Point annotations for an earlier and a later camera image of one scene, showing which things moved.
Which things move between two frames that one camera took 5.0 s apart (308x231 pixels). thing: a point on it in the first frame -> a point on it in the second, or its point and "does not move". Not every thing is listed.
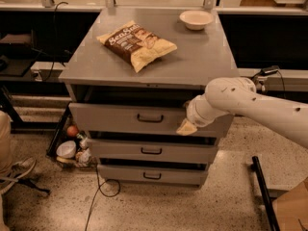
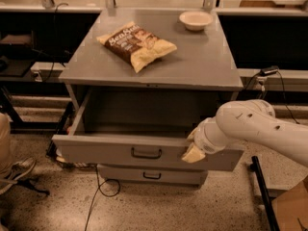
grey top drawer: [114, 118] -> [143, 150]
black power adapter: [269, 70] does not move
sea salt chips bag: [138, 44] does not move
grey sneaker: [15, 171] does not move
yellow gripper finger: [186, 128] -> [193, 155]
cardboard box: [291, 208] does not move
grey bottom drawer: [149, 174] does not move
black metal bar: [270, 215] does not move
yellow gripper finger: [187, 104] -> [193, 134]
